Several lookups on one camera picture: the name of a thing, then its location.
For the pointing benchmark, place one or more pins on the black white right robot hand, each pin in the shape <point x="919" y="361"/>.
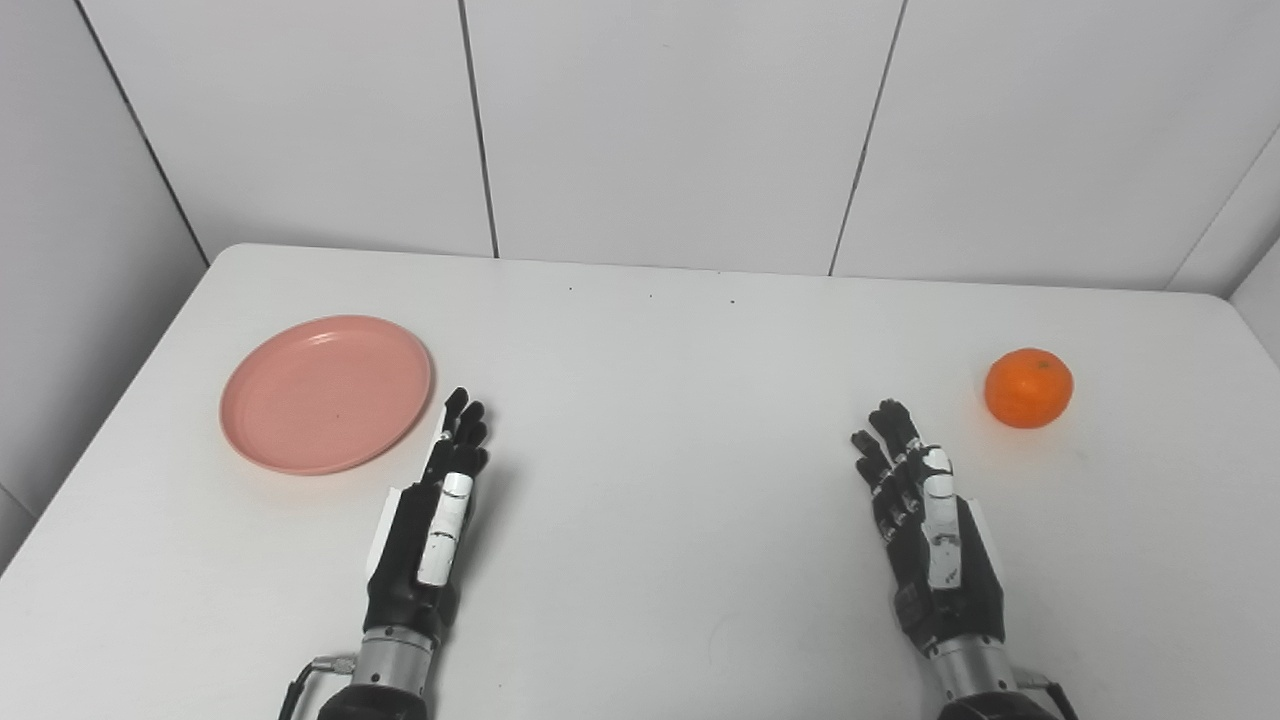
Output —
<point x="940" y="570"/>

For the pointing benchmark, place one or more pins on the orange fruit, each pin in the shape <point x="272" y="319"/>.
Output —
<point x="1028" y="390"/>

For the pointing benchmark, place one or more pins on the pink round plate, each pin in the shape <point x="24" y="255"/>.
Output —
<point x="325" y="395"/>

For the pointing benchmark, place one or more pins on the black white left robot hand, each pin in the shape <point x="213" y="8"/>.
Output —
<point x="410" y="560"/>

